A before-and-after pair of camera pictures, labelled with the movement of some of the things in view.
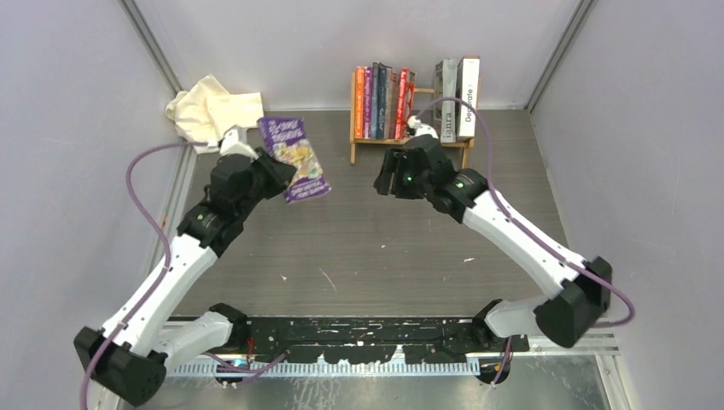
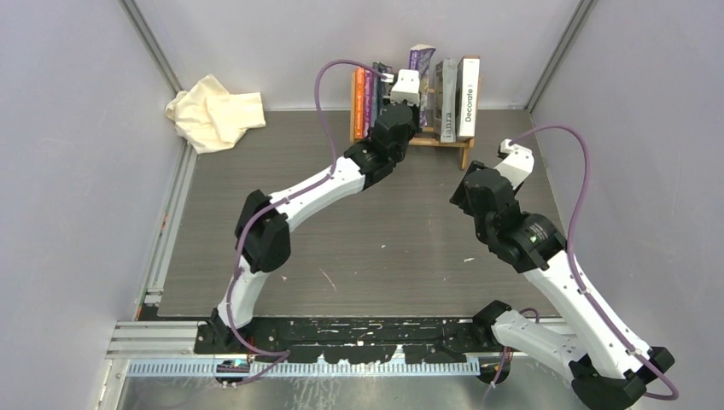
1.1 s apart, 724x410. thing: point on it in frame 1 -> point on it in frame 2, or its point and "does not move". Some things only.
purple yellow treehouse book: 288,140 -> 420,57
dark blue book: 376,100 does not move
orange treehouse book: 359,102 does not move
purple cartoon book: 368,102 does not move
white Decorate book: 468,96 does not move
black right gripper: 394,159 -> 461,199
